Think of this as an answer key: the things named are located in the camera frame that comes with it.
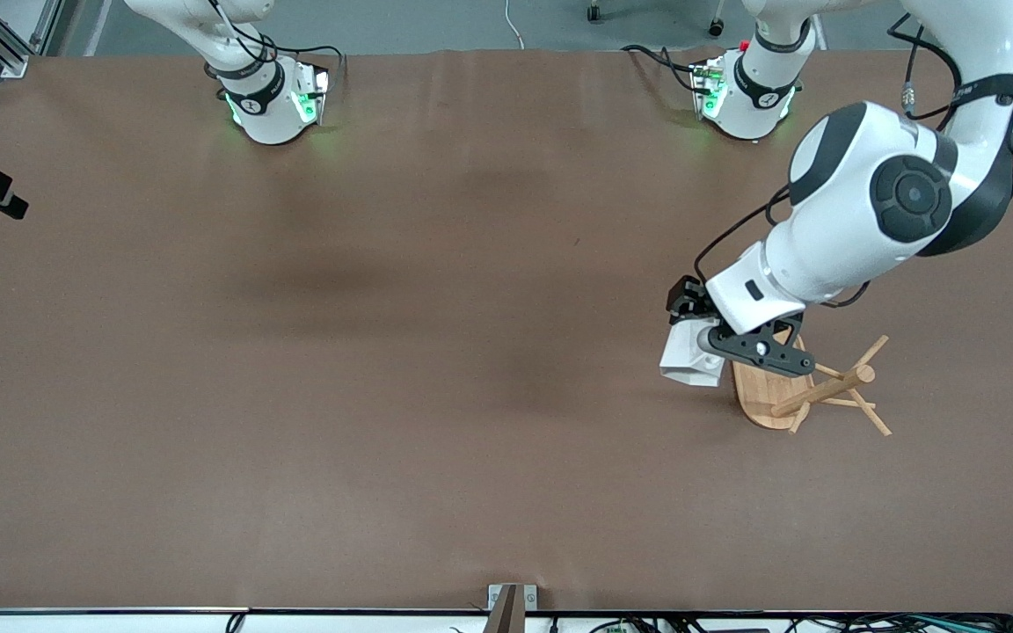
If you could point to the aluminium frame profile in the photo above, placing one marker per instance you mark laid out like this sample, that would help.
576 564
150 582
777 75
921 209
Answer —
5 53

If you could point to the small metal bracket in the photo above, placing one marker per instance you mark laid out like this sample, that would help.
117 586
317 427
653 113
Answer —
531 598

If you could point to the white angular cup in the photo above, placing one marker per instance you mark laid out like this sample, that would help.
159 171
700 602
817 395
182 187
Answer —
687 365

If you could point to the wooden cup rack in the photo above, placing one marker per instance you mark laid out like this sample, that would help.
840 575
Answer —
766 400

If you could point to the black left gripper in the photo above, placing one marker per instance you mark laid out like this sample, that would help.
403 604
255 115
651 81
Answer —
688 299

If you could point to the brown post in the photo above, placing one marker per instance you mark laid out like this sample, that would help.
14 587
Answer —
506 611

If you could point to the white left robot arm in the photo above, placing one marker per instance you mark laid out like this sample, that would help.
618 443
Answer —
849 202

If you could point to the black left camera mount bracket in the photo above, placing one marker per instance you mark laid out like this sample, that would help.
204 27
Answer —
779 356

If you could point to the brown table mat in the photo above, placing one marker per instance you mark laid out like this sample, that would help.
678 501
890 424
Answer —
471 440

